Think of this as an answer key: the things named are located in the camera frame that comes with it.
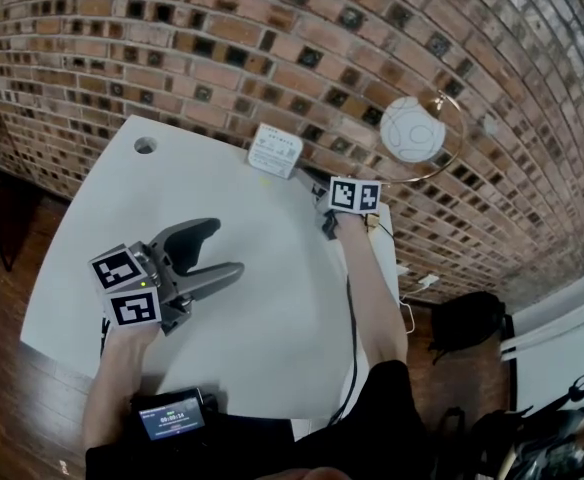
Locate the person's right forearm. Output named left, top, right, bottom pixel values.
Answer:
left=329, top=210, right=408, bottom=369

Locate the white printed table card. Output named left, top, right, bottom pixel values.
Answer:
left=245, top=122, right=304, bottom=180

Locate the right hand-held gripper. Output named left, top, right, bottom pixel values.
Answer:
left=295, top=166, right=383, bottom=242

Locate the white panel with black drawing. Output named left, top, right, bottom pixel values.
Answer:
left=499, top=262, right=584, bottom=417

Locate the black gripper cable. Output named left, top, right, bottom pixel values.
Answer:
left=327, top=272, right=359, bottom=425

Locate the black chest-mounted screen device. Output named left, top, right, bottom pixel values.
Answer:
left=131, top=386, right=218, bottom=442

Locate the gold lamp with white globe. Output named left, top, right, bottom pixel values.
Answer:
left=363, top=89, right=467, bottom=233

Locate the person's black clothing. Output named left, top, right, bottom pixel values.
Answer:
left=84, top=360, right=453, bottom=480

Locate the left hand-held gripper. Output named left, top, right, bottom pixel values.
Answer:
left=88, top=216, right=246, bottom=338

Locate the white table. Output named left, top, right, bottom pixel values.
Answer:
left=20, top=114, right=402, bottom=442

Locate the white charger with cable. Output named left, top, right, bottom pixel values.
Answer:
left=396, top=262, right=441, bottom=334

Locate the person's left forearm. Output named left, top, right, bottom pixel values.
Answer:
left=82, top=325, right=161, bottom=452

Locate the black backpack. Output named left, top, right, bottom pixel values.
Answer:
left=428, top=290, right=517, bottom=366

